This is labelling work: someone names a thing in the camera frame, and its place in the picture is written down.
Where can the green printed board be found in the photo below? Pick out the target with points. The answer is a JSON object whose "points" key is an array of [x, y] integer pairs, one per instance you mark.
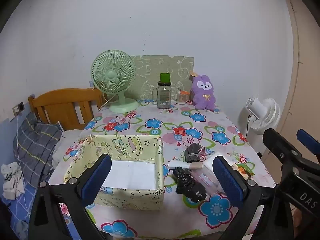
{"points": [[160, 66]]}

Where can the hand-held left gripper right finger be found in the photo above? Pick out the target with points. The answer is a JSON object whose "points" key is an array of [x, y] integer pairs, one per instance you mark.
{"points": [[228, 180]]}

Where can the yellow printed storage box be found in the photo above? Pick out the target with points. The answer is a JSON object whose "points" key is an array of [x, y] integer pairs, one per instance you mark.
{"points": [[130, 200]]}

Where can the wooden bed headboard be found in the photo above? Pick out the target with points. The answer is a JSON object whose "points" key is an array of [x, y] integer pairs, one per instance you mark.
{"points": [[62, 102]]}

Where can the crumpled white cloth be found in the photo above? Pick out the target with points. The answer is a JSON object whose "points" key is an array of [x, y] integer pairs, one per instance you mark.
{"points": [[11, 180]]}

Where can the white standing fan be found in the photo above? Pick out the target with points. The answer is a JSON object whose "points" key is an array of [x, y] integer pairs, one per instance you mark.
{"points": [[265, 115]]}

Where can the wall socket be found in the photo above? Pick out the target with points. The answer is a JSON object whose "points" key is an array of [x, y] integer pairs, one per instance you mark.
{"points": [[18, 107]]}

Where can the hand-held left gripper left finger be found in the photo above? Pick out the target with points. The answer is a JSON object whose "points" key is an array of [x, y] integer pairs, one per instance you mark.
{"points": [[98, 180]]}

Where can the black plastic bag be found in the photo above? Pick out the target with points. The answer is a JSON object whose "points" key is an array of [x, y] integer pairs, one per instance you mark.
{"points": [[187, 185]]}

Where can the purple plush bunny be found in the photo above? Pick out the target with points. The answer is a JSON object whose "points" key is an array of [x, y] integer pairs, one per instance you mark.
{"points": [[203, 95]]}

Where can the green desk fan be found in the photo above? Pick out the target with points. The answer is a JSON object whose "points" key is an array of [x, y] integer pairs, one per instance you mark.
{"points": [[113, 75]]}

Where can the blue checked bed sheet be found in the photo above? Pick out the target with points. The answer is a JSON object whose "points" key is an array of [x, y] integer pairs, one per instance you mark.
{"points": [[17, 212]]}

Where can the cartoon printed tissue pack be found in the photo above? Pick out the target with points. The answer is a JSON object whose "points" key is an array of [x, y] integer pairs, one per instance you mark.
{"points": [[180, 165]]}

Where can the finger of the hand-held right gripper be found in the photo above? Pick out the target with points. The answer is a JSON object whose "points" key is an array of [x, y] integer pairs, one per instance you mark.
{"points": [[280, 145], [308, 141]]}

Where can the beige door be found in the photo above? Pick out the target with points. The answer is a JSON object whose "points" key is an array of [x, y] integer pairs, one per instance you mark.
{"points": [[305, 80]]}

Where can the white blanket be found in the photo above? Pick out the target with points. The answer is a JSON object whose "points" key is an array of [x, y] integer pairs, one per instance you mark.
{"points": [[67, 142]]}

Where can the cotton swab container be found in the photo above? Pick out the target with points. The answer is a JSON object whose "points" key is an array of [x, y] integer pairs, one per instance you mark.
{"points": [[182, 97]]}

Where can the glass jar mug green lid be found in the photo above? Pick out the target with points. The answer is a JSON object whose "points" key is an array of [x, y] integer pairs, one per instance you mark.
{"points": [[163, 92]]}

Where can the grey plaid pillow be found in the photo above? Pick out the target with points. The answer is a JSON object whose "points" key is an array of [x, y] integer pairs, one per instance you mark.
{"points": [[35, 145]]}

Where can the small grey cloth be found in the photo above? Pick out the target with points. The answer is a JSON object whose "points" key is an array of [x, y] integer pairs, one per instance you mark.
{"points": [[21, 230]]}

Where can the clear plastic tube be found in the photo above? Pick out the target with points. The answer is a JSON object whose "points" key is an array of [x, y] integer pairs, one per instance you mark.
{"points": [[207, 180]]}

